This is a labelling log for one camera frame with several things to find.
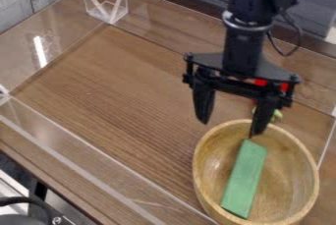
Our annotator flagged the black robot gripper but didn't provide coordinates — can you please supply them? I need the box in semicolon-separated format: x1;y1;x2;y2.
183;28;300;137

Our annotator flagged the green rectangular block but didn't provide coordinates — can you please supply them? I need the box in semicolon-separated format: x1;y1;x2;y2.
220;140;268;219

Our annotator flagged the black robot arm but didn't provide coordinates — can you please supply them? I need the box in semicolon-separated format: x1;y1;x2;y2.
183;0;300;137

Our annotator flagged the light wooden bowl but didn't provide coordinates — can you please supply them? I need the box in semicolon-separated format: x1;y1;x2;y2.
192;120;319;225

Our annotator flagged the red plush strawberry toy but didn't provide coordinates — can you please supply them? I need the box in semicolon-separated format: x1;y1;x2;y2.
252;79;290;123

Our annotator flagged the clear acrylic table barrier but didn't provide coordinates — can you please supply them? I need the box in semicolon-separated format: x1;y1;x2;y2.
0;0;336;225

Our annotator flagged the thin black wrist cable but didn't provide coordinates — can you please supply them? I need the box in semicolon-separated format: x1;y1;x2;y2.
266;9;304;58

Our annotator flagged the clear acrylic corner bracket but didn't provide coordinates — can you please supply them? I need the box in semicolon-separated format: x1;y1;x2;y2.
84;0;128;25

